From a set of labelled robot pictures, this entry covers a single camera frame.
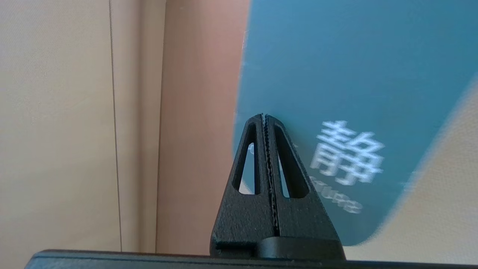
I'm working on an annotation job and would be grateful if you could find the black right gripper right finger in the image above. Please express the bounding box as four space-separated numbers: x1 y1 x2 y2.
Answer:
265 114 346 260

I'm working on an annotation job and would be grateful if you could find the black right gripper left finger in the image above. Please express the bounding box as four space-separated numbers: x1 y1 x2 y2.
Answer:
209 113 279 257

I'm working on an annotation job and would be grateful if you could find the white and blue door hanger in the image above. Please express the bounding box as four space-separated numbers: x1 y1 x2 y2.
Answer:
232 0 478 247

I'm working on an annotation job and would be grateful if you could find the white room door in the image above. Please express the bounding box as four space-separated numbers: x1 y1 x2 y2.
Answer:
344 75 478 264

